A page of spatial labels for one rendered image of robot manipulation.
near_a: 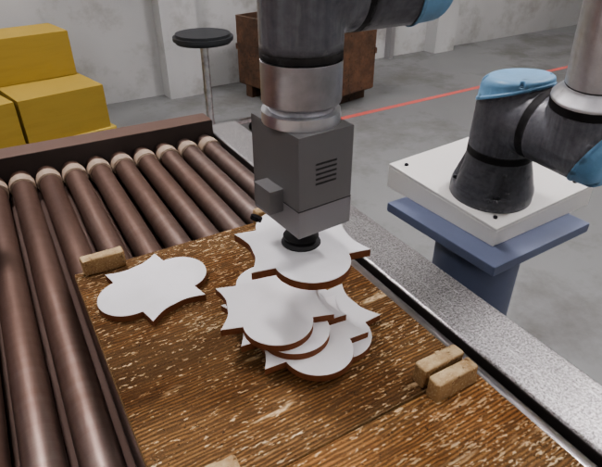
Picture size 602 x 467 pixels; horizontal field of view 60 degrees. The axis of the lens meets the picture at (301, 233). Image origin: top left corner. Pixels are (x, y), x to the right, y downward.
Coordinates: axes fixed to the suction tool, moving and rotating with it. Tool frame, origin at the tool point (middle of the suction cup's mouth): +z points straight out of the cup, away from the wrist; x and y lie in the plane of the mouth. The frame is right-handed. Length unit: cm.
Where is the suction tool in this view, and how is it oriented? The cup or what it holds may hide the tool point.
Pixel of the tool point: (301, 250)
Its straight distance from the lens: 57.3
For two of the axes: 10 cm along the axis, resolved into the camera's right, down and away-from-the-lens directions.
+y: 5.7, 4.4, -7.0
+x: 8.2, -3.0, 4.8
